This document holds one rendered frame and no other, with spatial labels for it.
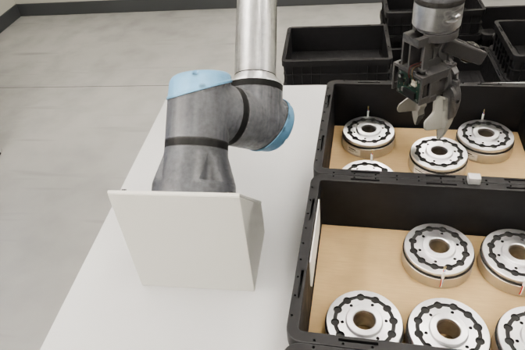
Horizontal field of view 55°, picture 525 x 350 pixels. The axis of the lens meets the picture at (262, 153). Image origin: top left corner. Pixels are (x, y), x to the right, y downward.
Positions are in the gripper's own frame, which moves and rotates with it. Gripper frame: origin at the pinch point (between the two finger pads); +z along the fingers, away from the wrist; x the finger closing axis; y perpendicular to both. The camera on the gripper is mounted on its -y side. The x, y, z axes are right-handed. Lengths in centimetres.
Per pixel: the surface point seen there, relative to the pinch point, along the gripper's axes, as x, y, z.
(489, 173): 9.9, -6.0, 7.6
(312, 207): 7.2, 30.5, -0.9
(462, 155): 6.1, -2.7, 4.4
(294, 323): 23.9, 43.7, -2.3
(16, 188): -159, 90, 91
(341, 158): -8.7, 14.0, 7.6
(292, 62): -89, -21, 32
